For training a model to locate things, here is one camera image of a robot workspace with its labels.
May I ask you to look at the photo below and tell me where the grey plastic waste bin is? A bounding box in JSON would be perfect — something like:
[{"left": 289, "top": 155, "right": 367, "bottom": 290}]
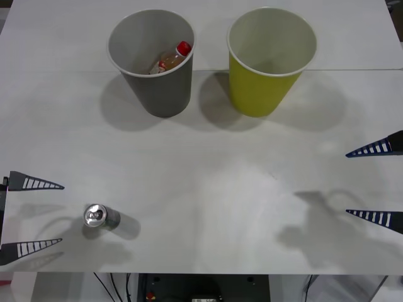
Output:
[{"left": 106, "top": 9, "right": 196, "bottom": 118}]

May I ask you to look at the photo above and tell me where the plastic bottle with red cap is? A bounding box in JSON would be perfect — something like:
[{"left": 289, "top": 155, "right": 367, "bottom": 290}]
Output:
[{"left": 149, "top": 40, "right": 193, "bottom": 76}]

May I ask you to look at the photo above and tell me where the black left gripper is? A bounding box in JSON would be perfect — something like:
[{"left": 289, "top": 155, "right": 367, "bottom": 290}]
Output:
[{"left": 0, "top": 171, "right": 65, "bottom": 266}]

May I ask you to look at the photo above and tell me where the black robot base box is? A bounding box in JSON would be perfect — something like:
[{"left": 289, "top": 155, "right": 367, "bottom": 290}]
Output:
[{"left": 137, "top": 273, "right": 271, "bottom": 302}]

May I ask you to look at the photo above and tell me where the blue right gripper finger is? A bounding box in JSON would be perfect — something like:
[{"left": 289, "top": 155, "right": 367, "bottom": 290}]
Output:
[
  {"left": 344, "top": 130, "right": 403, "bottom": 159},
  {"left": 344, "top": 208, "right": 403, "bottom": 235}
]

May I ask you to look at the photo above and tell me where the yellow-green plastic waste bin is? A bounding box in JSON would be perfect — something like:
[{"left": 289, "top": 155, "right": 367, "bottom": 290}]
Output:
[{"left": 227, "top": 6, "right": 318, "bottom": 118}]

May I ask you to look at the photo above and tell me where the dark grey drink can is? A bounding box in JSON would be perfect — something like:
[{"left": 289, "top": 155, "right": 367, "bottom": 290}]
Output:
[{"left": 82, "top": 203, "right": 122, "bottom": 230}]

